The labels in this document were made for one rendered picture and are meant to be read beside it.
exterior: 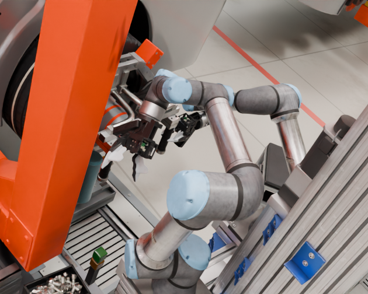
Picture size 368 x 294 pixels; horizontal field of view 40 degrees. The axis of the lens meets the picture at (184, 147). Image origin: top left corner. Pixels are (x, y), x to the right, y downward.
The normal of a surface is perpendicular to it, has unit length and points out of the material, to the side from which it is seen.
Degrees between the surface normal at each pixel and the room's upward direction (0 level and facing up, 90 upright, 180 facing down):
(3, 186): 90
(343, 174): 90
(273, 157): 0
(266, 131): 0
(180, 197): 83
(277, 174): 0
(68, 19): 90
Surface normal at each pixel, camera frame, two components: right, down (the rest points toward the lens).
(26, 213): -0.65, 0.32
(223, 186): 0.37, -0.49
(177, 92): 0.37, 0.11
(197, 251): 0.44, -0.69
